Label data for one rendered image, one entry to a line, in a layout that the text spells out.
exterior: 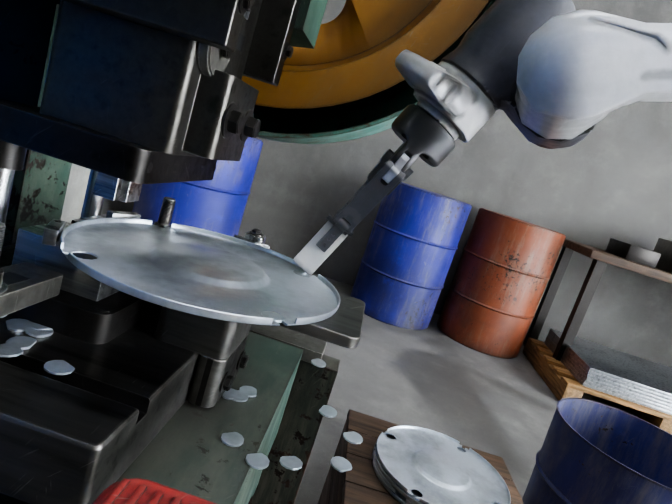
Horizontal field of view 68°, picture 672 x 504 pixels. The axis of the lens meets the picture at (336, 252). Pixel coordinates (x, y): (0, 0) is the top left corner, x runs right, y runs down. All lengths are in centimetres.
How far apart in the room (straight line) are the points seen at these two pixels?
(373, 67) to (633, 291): 366
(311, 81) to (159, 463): 61
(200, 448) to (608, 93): 48
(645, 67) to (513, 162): 341
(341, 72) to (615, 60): 46
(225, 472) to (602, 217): 383
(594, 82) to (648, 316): 397
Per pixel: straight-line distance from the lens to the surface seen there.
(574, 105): 51
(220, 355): 53
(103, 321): 51
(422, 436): 126
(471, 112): 59
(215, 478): 48
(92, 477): 41
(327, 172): 384
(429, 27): 88
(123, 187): 57
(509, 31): 61
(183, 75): 48
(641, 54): 53
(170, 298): 44
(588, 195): 409
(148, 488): 28
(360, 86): 86
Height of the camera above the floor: 94
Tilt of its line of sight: 11 degrees down
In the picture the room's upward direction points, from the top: 18 degrees clockwise
